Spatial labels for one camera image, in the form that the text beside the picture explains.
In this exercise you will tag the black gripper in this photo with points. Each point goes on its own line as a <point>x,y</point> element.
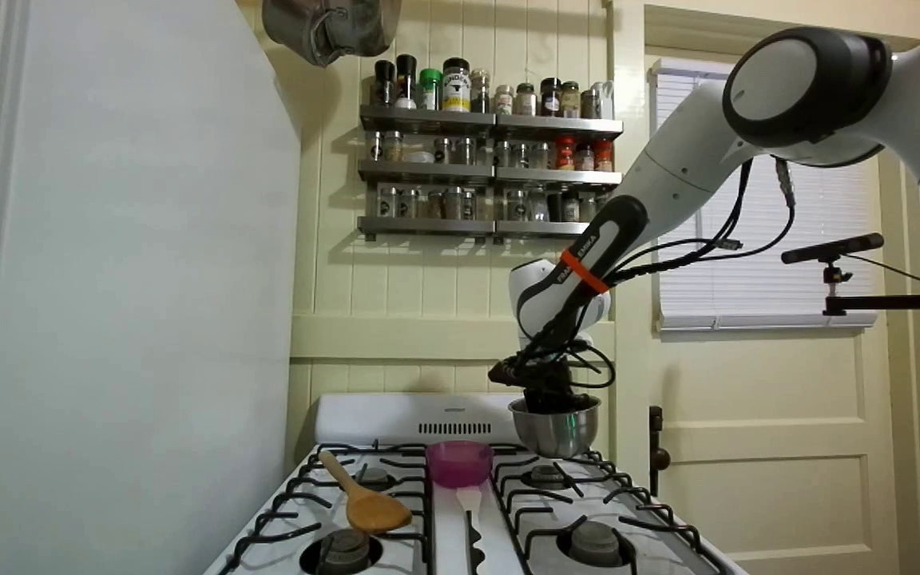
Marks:
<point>560,389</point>

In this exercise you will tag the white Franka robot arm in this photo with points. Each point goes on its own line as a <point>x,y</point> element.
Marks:
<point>799,96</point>

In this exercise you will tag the steel metal bowl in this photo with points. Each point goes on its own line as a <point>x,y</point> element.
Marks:
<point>557,429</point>

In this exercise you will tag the red spice jar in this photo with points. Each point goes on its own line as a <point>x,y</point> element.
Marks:
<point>565,153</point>

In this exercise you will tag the green cap spice bottle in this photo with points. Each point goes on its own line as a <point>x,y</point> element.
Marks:
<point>428,89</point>

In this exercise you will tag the black door latch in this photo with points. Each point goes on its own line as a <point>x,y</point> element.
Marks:
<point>659,450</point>

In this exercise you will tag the white gas stove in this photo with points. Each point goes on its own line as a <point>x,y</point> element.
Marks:
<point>449,418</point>

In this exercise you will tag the black stove grate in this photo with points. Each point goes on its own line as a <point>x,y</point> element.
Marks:
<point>302,512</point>
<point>590,512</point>

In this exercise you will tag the pink plastic cup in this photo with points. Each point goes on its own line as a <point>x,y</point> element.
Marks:
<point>462,463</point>

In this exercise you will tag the white spatula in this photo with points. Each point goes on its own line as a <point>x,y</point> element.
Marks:
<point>470,521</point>

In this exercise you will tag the white window blind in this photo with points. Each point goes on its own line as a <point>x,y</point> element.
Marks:
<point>759,288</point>

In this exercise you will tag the wooden spoon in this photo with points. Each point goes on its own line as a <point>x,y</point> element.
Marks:
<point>374,510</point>

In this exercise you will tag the cream panel door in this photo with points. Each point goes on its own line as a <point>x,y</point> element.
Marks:
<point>779,448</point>

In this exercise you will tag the large jar yellow label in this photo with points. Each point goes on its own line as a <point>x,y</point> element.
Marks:
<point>454,86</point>

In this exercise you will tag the steel pots stack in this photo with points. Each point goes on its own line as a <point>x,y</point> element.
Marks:
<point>327,28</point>

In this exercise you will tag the white refrigerator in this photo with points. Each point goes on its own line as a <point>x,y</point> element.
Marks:
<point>129,299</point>

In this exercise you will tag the steel wall spice rack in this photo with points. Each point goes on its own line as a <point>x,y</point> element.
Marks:
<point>428,226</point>

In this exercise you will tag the black camera on stand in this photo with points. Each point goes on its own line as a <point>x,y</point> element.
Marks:
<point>830,248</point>

